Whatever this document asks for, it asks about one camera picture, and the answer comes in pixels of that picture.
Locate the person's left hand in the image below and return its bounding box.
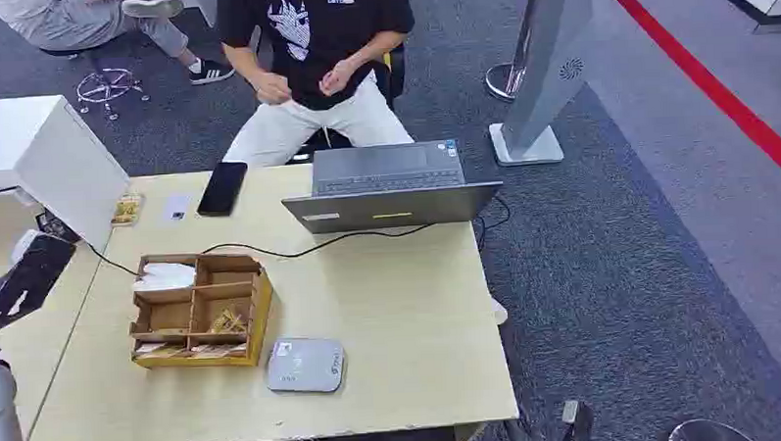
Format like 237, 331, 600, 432
317, 59, 359, 98

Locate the person's right hand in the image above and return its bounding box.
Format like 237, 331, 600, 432
252, 70, 294, 108

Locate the seated person in black shirt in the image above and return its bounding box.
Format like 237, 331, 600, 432
216, 0, 421, 170

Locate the black smartphone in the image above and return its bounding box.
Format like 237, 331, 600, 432
194, 161, 251, 219

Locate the grey laptop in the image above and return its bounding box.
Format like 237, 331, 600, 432
279, 137, 506, 236

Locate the white card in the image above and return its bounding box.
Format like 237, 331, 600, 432
162, 193, 195, 223

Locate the office chair with chrome base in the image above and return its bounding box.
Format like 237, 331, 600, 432
38, 41, 153, 124

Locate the gold patterned packet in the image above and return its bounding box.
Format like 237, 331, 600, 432
109, 193, 147, 228

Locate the grey standing kiosk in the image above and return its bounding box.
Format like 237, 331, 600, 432
484, 0, 602, 169

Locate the white cloth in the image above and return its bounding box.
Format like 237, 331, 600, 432
131, 261, 199, 294

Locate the person in grey trousers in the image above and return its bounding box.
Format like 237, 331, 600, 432
0, 0, 237, 93

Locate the white computer case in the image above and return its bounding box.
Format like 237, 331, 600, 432
0, 92, 133, 258

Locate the wooden compartment box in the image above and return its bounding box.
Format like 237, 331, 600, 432
126, 250, 277, 372

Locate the gold card bundle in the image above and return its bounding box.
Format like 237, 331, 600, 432
209, 308, 248, 336

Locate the row of printed cards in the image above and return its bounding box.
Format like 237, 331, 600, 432
134, 339, 248, 363

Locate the flat grey card reader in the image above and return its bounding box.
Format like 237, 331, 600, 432
266, 336, 348, 396

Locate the red floor tape strip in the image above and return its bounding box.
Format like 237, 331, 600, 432
598, 0, 781, 197

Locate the chrome stanchion post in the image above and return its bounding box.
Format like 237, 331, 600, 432
482, 0, 547, 105

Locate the long black cable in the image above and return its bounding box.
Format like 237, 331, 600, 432
81, 194, 514, 279

